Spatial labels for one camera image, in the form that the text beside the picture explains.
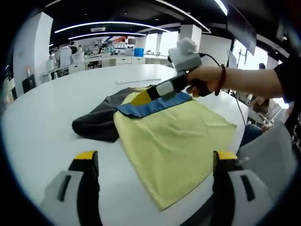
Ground person's right hand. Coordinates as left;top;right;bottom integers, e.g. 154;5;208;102
186;65;223;97

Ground tall white appliance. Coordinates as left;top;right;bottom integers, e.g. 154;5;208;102
58;47;72;68

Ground white counter cabinets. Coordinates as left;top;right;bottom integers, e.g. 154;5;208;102
43;53;170;81

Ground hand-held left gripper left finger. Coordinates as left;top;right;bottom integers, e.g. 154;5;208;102
41;150;103;226

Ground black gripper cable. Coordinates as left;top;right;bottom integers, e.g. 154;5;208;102
199;53;248;129

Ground yellow garment with blue sleeve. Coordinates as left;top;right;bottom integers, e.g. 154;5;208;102
71;86;238;211

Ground long white workbench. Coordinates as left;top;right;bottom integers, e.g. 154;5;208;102
143;54;175;69

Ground flat white table strip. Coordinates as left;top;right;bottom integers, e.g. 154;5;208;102
115;78;163;85

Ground white ceiling light strip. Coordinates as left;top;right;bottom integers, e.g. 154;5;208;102
67;31;148;41
214;0;229;16
54;21;173;34

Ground person's black printed shirt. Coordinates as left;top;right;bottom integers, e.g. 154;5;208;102
274;60;301;153

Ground dark hanging screen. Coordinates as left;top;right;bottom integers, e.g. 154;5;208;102
226;3;257;55

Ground red bead bracelet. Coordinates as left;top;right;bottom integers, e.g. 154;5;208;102
214;64;227;97

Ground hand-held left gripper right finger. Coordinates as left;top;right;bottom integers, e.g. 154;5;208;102
211;150;271;226

